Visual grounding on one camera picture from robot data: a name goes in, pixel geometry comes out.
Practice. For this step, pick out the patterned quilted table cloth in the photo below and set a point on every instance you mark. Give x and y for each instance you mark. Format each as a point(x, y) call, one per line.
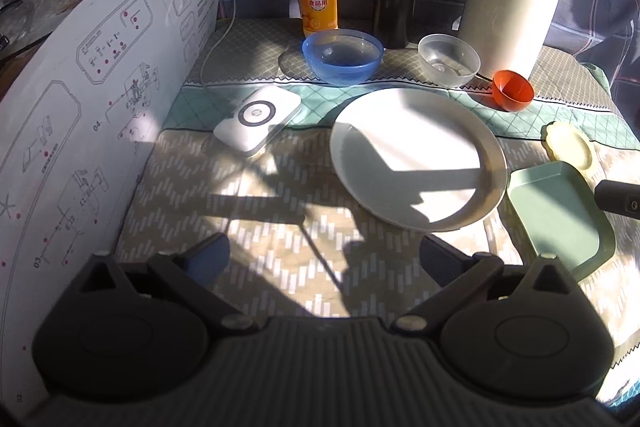
point(299, 241)

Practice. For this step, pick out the white printed cardboard box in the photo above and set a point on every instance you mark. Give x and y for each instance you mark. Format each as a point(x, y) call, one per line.
point(77, 127)

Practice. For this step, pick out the white round-dial device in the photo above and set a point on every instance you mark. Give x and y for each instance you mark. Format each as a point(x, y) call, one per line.
point(257, 119)

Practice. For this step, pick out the clear plastic bowl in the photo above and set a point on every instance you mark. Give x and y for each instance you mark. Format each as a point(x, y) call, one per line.
point(447, 61)

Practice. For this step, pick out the green square plate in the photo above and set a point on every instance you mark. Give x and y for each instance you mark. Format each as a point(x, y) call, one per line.
point(560, 217)

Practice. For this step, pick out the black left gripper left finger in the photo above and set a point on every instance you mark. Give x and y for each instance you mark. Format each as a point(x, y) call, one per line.
point(185, 278)

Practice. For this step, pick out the large white round plate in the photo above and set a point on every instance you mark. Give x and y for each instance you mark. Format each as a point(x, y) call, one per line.
point(418, 160)

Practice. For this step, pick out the small yellow scalloped plate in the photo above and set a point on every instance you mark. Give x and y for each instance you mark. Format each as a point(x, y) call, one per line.
point(565, 142)

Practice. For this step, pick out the small orange bowl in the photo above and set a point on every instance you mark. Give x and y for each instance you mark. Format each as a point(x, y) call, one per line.
point(511, 91)

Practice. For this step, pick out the blue plastic bowl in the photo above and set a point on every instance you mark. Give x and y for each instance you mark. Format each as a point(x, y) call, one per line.
point(342, 57)

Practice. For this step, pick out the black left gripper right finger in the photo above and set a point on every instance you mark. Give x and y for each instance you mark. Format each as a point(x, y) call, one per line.
point(461, 279)

